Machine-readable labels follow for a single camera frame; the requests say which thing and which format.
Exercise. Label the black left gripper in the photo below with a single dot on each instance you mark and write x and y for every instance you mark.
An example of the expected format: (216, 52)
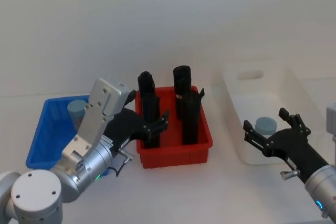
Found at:
(126, 124)

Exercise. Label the blue plastic bin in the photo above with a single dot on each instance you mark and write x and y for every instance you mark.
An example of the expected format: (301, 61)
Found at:
(50, 134)

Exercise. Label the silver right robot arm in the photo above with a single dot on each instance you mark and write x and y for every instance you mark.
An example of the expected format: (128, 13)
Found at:
(321, 182)

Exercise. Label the black rolled fabric tube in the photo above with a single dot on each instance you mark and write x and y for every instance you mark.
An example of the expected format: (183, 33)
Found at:
(191, 119)
(151, 108)
(145, 82)

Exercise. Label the white plastic bin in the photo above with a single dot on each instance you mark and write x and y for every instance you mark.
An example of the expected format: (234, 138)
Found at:
(262, 95)

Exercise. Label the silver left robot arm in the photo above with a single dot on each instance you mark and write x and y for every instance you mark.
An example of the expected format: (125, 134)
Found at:
(36, 195)

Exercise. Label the red plastic bin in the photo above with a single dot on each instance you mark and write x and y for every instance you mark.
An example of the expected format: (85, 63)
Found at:
(170, 155)

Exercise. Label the black tube with gold band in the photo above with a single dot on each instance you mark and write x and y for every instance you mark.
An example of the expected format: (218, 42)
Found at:
(182, 79)

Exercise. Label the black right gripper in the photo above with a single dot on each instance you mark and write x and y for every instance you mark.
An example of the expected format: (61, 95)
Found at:
(291, 145)

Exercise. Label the grey-blue cylinder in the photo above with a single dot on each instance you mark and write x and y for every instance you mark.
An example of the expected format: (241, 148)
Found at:
(266, 127)
(76, 110)

